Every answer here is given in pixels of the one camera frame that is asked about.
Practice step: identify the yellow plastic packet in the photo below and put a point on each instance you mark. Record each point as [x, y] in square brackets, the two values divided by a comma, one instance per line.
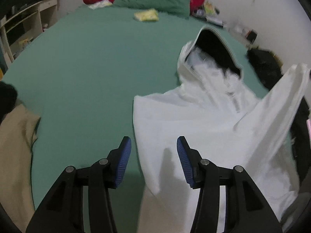
[150, 15]

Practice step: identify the white hooded zip jacket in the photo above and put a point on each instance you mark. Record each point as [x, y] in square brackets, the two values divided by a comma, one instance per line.
[225, 121]

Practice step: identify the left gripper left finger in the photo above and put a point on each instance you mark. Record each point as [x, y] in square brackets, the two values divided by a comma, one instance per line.
[61, 210]

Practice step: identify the green bed sheet mattress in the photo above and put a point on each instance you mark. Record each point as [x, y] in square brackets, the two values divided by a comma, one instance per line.
[80, 77]

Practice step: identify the books and snack pile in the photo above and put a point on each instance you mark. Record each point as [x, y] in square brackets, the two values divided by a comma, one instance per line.
[208, 13]

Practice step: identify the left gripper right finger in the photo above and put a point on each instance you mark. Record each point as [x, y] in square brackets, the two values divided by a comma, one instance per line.
[246, 209]

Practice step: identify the black garment at bed edge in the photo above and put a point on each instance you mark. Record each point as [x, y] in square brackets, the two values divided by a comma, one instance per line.
[8, 99]

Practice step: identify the white patterned packet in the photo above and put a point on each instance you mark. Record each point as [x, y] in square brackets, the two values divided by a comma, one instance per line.
[100, 4]

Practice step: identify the cream wooden desk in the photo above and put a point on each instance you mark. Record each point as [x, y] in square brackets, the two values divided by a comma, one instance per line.
[22, 28]

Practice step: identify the beige folded trousers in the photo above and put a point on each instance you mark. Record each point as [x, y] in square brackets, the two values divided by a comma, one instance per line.
[18, 134]

